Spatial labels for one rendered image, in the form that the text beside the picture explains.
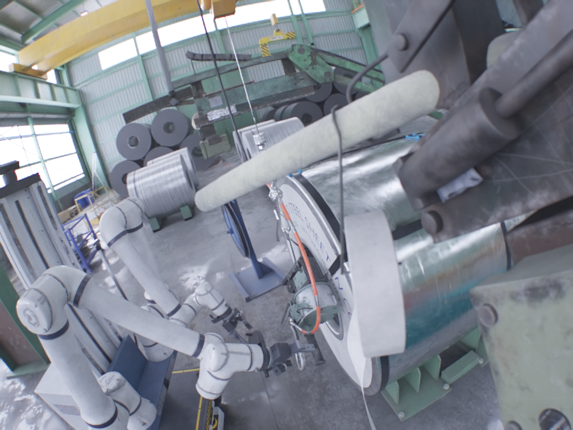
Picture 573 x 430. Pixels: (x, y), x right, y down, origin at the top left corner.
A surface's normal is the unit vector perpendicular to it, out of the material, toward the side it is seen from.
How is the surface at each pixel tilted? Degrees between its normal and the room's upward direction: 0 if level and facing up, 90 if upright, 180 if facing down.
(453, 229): 90
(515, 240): 90
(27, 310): 84
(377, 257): 35
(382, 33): 90
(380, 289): 58
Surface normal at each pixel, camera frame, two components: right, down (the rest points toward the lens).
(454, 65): -0.93, 0.33
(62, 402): 0.08, 0.35
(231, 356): 0.64, -0.40
